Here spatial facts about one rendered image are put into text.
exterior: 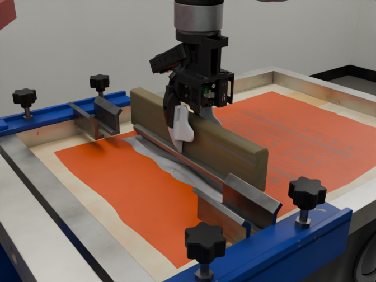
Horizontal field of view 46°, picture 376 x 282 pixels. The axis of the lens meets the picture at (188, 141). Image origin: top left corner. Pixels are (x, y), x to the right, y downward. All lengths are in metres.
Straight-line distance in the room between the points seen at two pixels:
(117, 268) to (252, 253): 0.15
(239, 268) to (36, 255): 0.21
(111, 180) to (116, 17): 2.23
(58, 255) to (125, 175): 0.33
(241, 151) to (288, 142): 0.27
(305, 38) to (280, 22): 0.39
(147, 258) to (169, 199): 0.14
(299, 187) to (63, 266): 0.28
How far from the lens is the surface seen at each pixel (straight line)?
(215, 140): 0.70
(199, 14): 0.66
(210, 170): 0.71
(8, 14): 1.92
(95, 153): 0.86
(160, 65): 0.77
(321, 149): 0.90
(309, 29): 4.24
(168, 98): 0.72
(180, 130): 0.74
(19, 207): 0.56
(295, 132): 0.96
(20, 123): 0.92
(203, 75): 0.68
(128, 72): 3.05
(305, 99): 1.16
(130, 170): 0.79
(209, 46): 0.66
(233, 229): 0.56
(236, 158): 0.67
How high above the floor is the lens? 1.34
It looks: 25 degrees down
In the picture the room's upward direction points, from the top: straight up
